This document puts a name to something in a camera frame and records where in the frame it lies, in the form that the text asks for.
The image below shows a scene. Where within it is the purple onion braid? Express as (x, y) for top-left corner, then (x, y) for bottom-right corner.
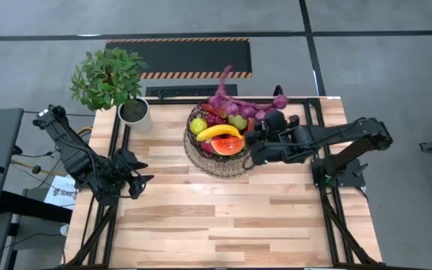
(208, 65), (290, 122)

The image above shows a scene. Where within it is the dark wire basket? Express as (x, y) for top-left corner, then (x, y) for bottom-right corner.
(184, 101), (257, 164)

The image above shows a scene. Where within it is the pink dragon fruit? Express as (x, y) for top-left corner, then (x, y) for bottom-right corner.
(199, 139), (217, 155)

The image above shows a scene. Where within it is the green pear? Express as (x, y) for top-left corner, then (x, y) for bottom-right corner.
(227, 114), (248, 131)

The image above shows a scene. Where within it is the white plant pot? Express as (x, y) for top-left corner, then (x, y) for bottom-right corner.
(117, 97), (153, 134)

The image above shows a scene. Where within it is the green leafy plant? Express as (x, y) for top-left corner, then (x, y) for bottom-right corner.
(69, 47), (149, 112)

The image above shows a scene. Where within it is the white printed paper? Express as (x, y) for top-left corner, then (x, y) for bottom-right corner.
(43, 174), (77, 211)

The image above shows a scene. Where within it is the black hazard-striped floor mat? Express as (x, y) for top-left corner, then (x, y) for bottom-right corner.
(105, 37), (254, 80)

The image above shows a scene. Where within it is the yellow banana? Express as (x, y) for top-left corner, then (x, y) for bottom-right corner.
(196, 124), (244, 143)

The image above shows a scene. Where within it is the black metal table frame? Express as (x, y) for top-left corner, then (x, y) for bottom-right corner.
(64, 95), (386, 270)

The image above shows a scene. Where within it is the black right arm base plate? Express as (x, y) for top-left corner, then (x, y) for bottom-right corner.
(310, 157), (366, 189)

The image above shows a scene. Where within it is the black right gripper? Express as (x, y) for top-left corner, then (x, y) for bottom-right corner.
(244, 110), (304, 167)

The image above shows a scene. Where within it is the watermelon slice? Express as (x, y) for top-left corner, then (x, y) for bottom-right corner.
(210, 136), (246, 157)

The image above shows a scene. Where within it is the black desk crossbar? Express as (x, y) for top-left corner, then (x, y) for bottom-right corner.
(0, 190), (74, 225)

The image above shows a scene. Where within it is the round woven straw placemat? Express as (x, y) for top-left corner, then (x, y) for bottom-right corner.
(183, 127), (257, 179)

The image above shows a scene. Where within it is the yellow-green apple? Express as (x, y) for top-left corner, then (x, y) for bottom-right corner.
(189, 117), (209, 136)

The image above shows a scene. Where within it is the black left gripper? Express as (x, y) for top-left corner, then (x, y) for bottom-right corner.
(113, 148), (155, 200)

